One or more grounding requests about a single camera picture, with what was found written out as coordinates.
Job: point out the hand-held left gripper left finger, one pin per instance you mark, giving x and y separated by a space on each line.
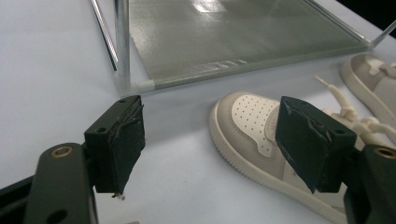
118 146

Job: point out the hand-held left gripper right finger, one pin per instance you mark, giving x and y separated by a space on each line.
311 140

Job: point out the beige and white sneaker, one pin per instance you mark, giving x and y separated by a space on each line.
370 84
249 130

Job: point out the metal frame shoe rack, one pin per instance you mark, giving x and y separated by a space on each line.
224 37

